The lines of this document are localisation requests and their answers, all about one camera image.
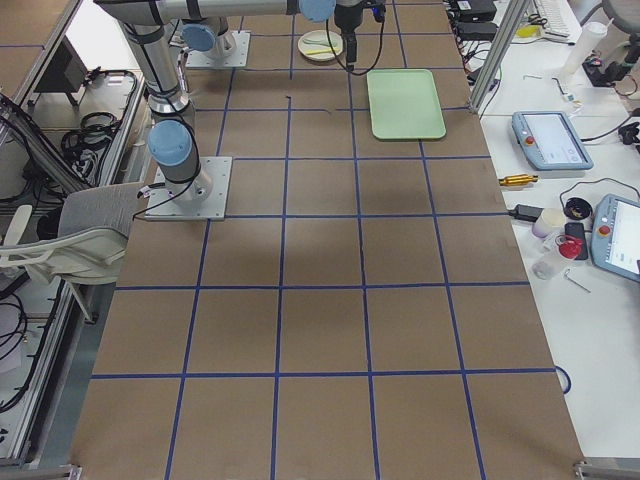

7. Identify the beige round plate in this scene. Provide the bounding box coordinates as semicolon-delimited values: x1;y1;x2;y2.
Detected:
297;30;344;62

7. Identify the yellow plastic fork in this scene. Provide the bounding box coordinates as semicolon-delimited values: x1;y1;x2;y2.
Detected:
305;48;335;56

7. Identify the light green tray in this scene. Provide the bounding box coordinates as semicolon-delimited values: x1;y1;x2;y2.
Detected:
366;69;446;141

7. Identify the black computer box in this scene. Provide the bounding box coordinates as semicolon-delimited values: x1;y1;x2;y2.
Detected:
447;0;497;22

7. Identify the yellow tape roll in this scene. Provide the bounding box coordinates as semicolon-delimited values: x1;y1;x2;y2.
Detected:
516;25;541;39

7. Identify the white keyboard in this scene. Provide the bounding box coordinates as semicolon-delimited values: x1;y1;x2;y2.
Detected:
532;0;571;41

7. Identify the upper teach pendant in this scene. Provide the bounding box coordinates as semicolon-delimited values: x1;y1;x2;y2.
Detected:
511;111;593;171

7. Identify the teach pendant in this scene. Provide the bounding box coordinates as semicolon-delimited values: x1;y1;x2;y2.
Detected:
511;111;593;171
591;194;640;282

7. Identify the gold cylindrical tool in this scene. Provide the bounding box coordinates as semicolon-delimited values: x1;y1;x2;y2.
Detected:
498;174;539;188

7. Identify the white paper roll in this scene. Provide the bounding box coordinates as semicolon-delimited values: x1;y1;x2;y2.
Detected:
561;21;608;75

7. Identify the black power adapter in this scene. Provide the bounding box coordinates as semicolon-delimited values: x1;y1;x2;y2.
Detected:
507;204;543;223

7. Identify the white lavender cup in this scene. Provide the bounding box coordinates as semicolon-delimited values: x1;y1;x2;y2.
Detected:
532;208;566;239

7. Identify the black round dish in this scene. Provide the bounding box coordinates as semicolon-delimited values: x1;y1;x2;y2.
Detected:
563;197;593;221

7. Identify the black smartphone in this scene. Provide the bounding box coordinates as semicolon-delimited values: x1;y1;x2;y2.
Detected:
564;222;589;261

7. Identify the red round object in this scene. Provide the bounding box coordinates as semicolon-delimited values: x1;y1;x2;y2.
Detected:
556;235;584;260

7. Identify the grey office chair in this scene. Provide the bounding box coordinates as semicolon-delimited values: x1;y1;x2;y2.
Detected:
1;182;143;324

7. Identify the silver allen key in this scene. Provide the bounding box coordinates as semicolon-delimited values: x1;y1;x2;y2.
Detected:
563;269;591;294

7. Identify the lower teach pendant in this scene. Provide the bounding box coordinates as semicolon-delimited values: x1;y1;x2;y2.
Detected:
591;194;640;282

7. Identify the aluminium frame post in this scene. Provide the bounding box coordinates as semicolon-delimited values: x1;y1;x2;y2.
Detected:
469;0;529;113

